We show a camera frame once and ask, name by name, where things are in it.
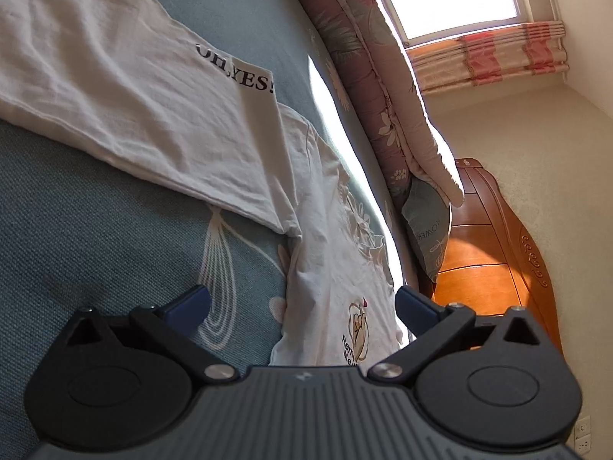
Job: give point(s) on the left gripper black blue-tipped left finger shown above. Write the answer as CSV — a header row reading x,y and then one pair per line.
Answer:
x,y
168,329

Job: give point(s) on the white Remember Memory t-shirt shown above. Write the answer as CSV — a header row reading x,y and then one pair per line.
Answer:
x,y
340,298

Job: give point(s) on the white wall switch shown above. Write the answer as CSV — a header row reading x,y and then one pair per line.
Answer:
x,y
582,427

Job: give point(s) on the pink striped window curtain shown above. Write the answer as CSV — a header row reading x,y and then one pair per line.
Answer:
x,y
490,56

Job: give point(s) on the pink floral folded quilt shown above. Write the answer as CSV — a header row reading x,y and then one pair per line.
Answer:
x,y
376,74

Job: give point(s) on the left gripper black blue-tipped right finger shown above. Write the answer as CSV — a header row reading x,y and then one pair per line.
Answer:
x,y
438,329

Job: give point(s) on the teal floral bed sheet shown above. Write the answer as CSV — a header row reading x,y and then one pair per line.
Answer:
x,y
78,232

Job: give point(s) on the white wall socket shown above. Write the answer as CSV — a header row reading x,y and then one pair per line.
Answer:
x,y
583,444

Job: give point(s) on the grey-green flower pillow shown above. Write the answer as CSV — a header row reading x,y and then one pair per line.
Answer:
x,y
428,221

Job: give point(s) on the orange wooden headboard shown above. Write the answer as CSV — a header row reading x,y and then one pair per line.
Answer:
x,y
492,262

